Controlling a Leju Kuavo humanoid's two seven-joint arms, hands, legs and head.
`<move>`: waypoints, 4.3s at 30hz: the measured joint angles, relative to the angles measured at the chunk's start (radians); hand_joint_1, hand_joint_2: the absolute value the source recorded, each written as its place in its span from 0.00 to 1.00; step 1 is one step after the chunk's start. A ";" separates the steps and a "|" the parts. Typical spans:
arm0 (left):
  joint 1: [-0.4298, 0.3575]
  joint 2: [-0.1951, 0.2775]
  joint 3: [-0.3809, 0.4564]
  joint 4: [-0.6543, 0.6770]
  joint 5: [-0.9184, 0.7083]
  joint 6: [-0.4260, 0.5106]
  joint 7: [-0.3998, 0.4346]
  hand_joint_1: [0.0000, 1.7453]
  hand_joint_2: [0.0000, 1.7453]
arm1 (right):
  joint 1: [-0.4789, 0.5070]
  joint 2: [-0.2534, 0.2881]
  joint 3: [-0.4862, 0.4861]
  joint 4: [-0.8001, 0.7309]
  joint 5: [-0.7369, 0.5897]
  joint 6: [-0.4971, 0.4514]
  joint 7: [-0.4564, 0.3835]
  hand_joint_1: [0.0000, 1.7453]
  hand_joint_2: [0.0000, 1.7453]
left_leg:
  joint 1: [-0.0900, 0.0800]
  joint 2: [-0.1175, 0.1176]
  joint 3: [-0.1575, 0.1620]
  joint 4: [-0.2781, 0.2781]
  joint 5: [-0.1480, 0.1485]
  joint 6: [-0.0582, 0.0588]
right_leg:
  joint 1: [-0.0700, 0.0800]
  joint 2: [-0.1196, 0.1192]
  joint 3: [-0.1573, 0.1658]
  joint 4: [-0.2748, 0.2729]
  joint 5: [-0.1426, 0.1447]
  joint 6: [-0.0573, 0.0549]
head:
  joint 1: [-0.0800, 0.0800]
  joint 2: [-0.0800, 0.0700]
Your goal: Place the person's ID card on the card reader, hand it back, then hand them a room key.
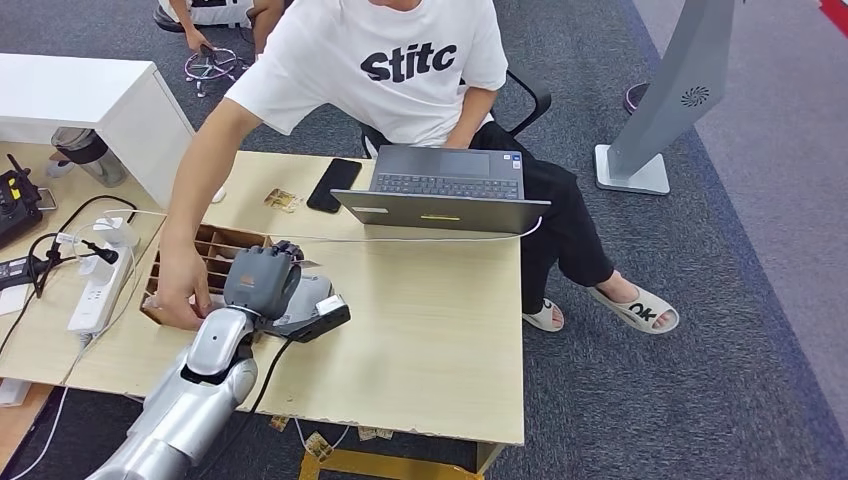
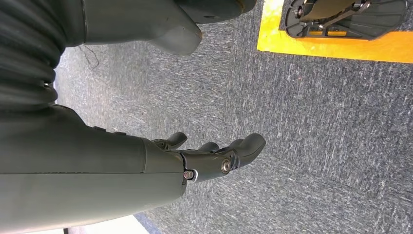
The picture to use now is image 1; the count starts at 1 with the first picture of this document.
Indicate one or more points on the white power strip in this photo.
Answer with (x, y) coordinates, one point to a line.
(96, 301)

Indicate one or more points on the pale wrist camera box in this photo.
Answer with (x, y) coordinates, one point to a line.
(329, 308)

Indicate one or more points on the person's left hand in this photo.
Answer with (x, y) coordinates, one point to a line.
(460, 142)

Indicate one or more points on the person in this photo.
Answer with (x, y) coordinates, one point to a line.
(397, 86)

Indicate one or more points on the wooden slotted organizer box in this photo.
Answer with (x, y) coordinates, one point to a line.
(228, 240)

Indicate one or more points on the person crouching in background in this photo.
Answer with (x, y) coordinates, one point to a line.
(212, 10)

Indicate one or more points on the beige slipper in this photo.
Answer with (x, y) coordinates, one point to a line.
(639, 311)
(544, 316)

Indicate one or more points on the black office chair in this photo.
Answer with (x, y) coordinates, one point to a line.
(536, 106)

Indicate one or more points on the black handheld device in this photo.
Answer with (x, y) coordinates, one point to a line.
(13, 205)

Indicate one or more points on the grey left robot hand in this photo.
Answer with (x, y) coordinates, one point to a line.
(262, 281)

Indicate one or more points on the person's left forearm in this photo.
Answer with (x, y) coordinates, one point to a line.
(477, 112)

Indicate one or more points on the yellow frame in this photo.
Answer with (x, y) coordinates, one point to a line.
(384, 466)

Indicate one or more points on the white charger plug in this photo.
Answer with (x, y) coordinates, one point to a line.
(114, 232)

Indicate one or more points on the round pink-rimmed base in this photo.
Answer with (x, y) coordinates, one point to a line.
(631, 99)

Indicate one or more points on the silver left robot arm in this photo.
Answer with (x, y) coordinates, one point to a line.
(199, 397)

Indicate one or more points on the white cabinet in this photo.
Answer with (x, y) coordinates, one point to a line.
(99, 99)

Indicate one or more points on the black power brick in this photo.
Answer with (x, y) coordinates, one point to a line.
(16, 273)

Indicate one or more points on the white power adapter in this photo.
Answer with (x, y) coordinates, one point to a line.
(95, 270)

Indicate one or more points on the grey laptop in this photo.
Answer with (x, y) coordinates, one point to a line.
(444, 213)

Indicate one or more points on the white box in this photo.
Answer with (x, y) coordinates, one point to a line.
(12, 392)

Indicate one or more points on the grey kiosk stand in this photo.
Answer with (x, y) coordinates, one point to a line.
(669, 99)

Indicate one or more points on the grey drinking bottle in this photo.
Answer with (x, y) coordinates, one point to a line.
(89, 156)

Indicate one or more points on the beige right slipper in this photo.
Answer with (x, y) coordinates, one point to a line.
(544, 316)

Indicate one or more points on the beige left slipper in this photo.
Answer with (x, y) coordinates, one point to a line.
(639, 311)

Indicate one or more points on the black plug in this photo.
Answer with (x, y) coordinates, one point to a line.
(102, 254)

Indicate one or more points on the black smartphone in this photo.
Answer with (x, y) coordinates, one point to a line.
(333, 185)

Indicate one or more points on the person's right hand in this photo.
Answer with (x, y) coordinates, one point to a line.
(179, 285)

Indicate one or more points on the grey card reader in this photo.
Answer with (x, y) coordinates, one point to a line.
(312, 290)

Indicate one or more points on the person's right forearm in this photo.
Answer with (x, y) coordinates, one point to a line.
(199, 172)

